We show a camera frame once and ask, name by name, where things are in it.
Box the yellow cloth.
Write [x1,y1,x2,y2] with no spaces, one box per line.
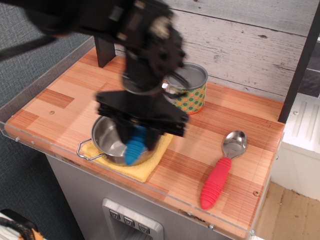
[93,133,173,183]

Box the orange object bottom left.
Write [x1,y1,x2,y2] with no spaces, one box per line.
[31,228,45,240]

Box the silver dispenser panel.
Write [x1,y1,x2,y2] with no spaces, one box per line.
[102,198,165,240]

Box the red handled metal spoon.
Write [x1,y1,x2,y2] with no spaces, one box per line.
[199,130,247,210]

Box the dark vertical post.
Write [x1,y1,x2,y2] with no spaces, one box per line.
[278,3,320,124]
[94,36,116,68]

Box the white toy sink unit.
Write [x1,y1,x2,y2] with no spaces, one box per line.
[270,93,320,200]

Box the grey toy fridge cabinet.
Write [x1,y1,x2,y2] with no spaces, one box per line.
[47,155,227,240]

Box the dark vertical post left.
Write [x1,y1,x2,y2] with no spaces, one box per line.
[94,36,116,68]

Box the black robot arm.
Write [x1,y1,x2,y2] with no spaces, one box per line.
[0,0,190,151]

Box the green orange patterned can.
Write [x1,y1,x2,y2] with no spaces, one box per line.
[162,62,208,115]

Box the stainless steel pot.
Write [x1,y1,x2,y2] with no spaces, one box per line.
[76,116,153,166]

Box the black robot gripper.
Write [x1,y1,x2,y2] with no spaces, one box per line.
[96,90,189,151]

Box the clear acrylic table guard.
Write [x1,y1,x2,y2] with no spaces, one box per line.
[0,38,284,240]

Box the dark vertical post right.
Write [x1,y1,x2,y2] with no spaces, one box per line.
[278,3,320,124]

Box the blue handled metal fork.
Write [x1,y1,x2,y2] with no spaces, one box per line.
[124,125,147,166]

